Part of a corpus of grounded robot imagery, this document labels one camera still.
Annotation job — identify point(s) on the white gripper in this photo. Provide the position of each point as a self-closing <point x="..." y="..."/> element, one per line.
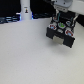
<point x="65" y="6"/>

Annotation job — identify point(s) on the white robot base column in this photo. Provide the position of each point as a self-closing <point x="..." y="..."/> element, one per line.
<point x="26" y="13"/>

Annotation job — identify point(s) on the red white kcup in drawer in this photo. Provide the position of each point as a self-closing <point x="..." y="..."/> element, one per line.
<point x="52" y="26"/>

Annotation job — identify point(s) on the dark background equipment left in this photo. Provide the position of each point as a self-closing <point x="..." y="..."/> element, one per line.
<point x="9" y="11"/>

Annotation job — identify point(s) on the red white kcup right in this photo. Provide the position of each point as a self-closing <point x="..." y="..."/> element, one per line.
<point x="68" y="32"/>

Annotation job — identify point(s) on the dark background equipment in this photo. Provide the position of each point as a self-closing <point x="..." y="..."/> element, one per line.
<point x="9" y="11"/>
<point x="41" y="9"/>

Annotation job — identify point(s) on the dark background equipment center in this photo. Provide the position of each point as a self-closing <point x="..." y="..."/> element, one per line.
<point x="41" y="9"/>

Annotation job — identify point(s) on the black kcup holder drawer box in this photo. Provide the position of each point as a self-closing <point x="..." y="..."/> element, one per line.
<point x="58" y="35"/>

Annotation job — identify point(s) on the green lid white kcup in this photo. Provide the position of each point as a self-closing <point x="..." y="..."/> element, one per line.
<point x="61" y="25"/>

